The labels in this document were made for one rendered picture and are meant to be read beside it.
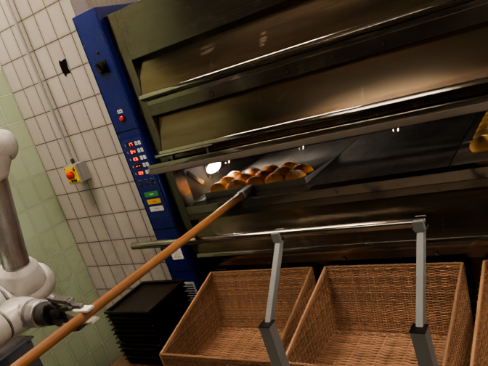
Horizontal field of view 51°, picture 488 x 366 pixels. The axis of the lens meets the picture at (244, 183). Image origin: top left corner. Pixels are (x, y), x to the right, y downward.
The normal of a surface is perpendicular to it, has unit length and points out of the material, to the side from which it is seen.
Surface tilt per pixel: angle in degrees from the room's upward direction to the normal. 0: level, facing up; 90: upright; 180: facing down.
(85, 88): 90
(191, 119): 70
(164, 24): 90
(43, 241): 90
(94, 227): 90
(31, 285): 108
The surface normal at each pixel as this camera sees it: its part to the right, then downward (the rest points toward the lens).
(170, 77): -0.58, 0.02
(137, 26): -0.50, 0.36
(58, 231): 0.81, -0.13
